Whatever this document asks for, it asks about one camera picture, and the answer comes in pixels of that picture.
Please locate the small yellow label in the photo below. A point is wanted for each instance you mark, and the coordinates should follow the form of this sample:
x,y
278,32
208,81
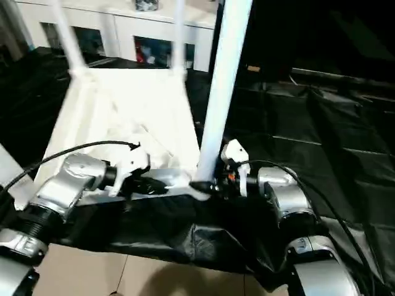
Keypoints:
x,y
253,68

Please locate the black backdrop cloth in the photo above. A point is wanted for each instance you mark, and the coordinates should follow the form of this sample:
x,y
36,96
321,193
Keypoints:
x,y
324,31

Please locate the dark metal bar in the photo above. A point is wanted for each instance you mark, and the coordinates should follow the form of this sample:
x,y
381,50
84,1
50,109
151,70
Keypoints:
x,y
345,77

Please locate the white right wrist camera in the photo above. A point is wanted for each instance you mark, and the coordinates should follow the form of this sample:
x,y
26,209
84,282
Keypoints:
x,y
236,152

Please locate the white plastic table top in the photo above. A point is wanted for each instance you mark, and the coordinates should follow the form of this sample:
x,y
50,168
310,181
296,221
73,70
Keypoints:
x,y
123,108

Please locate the clear bag of dark parts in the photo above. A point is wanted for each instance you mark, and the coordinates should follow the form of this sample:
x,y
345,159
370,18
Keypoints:
x,y
147,4

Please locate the grey tripod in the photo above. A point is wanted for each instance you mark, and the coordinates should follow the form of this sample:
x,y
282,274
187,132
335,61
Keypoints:
x,y
12,31

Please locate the white jar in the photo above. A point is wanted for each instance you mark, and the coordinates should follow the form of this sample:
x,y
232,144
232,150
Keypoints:
x,y
151,58

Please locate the red container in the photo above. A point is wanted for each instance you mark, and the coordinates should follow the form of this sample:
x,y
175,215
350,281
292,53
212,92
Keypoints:
x,y
140,52

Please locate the black plastic mat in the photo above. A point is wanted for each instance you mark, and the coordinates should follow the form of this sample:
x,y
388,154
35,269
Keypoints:
x,y
308,138

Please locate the grey rounded robot part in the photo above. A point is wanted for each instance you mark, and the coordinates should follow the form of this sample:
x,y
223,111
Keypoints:
x,y
112,293

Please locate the white plastic table leg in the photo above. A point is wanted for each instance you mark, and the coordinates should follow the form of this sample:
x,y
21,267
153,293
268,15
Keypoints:
x,y
179,37
222,77
12,166
72,40

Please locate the white sideboard cabinet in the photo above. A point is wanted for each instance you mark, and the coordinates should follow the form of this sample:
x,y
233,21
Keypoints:
x,y
123,21

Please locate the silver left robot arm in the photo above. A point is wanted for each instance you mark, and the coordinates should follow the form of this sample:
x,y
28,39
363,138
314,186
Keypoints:
x,y
68,179

